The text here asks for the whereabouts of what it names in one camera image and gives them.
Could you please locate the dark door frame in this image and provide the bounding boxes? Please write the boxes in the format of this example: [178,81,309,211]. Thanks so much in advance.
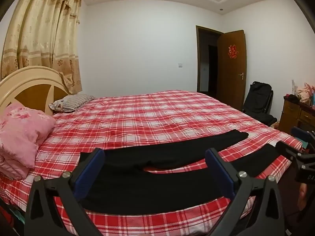
[195,25,224,96]

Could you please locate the brown wooden door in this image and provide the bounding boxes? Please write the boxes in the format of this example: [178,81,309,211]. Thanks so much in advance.
[217,30,247,111]

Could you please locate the striped pillow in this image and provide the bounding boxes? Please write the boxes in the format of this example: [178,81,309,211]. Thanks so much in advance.
[49,94,95,113]

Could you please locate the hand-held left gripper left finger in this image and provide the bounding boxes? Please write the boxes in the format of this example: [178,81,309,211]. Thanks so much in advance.
[24,148,106,236]

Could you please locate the red plaid bed sheet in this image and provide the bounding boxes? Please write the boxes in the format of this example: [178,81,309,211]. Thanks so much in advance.
[0,90,304,236]

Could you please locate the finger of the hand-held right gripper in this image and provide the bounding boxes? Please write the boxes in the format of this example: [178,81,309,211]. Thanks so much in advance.
[290,126,315,150]
[275,140,304,163]

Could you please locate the pink floral quilt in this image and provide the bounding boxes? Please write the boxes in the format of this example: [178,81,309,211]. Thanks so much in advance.
[0,102,57,180]

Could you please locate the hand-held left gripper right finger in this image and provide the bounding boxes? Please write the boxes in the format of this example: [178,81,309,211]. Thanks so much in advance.
[205,148,286,236]

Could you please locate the red paper door decoration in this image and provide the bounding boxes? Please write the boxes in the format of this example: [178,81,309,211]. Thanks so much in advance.
[228,45,239,59]

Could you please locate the beige patterned curtain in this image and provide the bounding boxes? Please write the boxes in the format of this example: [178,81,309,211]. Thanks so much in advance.
[1,0,83,94]

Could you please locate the wooden cabinet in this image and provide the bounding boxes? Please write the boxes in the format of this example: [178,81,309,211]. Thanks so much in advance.
[281,96,315,136]

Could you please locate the black folding chair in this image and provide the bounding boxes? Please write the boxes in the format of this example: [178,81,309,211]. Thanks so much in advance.
[241,81,277,126]

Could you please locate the black pants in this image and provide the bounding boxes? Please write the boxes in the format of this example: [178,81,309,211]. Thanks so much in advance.
[79,129,283,215]

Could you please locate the cream wooden headboard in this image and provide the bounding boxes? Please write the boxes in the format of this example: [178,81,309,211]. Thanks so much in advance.
[0,65,72,116]

